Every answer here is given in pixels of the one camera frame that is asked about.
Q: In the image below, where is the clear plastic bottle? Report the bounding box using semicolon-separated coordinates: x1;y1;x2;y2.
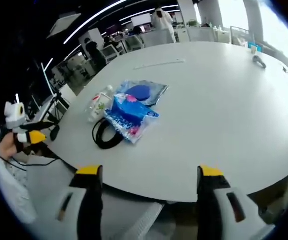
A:
87;85;114;123

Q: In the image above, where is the white desk partition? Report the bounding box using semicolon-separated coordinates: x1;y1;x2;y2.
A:
140;27;176;48

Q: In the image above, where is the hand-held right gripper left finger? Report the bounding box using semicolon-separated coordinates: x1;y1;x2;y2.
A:
54;164;104;240

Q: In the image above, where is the black tripod stand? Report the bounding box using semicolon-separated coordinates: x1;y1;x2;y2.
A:
35;92;71;141

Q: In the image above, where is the person's left hand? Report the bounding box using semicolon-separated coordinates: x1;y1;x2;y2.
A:
0;133;19;161

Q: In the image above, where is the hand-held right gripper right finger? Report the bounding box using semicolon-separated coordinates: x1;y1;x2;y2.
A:
196;164;276;240

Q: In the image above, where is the blue pouch with dark oval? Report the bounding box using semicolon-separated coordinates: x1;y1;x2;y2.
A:
115;79;169;107

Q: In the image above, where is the grey controller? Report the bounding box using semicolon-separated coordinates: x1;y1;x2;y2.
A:
252;55;267;69

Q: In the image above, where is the blue tissue packet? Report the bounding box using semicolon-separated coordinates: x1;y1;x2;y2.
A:
103;93;160;145

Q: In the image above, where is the white table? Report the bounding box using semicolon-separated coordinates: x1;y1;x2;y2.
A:
50;41;288;203

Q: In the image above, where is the person's white sleeve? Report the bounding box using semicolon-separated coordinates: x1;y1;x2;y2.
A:
0;144;38;226

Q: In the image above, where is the black cable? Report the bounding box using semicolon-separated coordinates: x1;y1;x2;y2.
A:
92;118;122;151
0;146;77;173

